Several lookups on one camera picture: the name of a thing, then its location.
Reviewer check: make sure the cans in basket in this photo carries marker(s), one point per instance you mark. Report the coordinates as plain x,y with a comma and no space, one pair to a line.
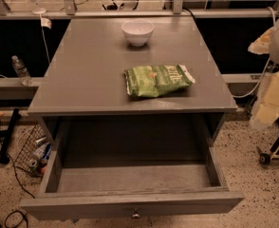
39,156

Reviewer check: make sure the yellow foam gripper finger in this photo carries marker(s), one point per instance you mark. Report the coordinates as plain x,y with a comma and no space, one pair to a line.
265,110

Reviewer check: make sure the open grey top drawer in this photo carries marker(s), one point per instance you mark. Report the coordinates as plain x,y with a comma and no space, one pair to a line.
108,166

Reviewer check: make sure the white ceramic bowl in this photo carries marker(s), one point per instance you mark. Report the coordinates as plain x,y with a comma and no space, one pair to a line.
137,32

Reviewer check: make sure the grey wooden cabinet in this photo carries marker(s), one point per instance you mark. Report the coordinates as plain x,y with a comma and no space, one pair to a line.
86,79

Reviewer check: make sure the green jalapeno chip bag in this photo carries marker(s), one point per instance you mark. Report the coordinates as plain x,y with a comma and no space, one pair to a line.
156,81

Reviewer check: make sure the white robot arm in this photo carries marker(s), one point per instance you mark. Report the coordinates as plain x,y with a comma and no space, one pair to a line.
267,43

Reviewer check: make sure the metal drawer knob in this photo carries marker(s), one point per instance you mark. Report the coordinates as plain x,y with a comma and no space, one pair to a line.
136,214

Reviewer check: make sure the clear plastic water bottle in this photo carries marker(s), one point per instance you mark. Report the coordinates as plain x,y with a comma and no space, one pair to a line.
21,71

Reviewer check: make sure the wire basket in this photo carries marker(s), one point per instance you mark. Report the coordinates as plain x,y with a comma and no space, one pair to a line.
21,162

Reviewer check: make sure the black metal leg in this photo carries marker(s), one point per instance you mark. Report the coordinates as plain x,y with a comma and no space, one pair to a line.
4,158

